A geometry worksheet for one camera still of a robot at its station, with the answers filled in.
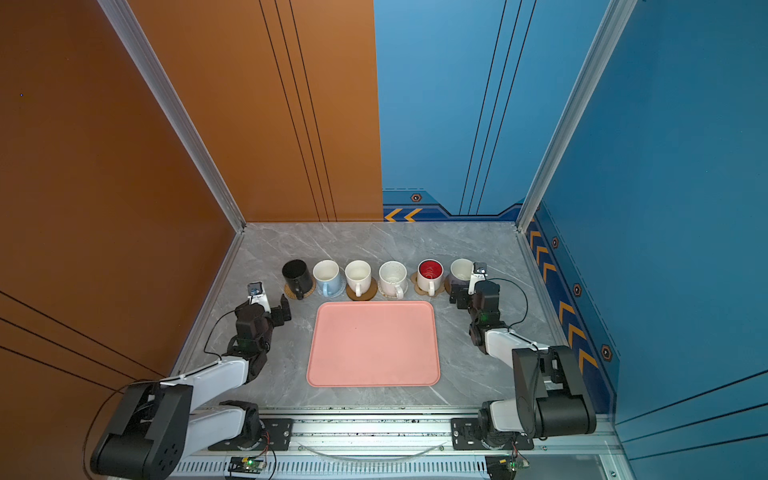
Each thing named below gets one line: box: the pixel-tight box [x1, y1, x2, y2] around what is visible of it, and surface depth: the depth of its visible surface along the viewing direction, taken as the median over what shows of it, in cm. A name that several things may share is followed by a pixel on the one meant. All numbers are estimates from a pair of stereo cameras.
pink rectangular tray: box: [306, 301, 441, 388], surface depth 92 cm
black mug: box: [282, 259, 313, 300], surface depth 98 cm
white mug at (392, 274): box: [379, 260, 408, 300], surface depth 97 cm
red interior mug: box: [417, 258, 444, 297], surface depth 98 cm
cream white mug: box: [344, 260, 372, 298], surface depth 94 cm
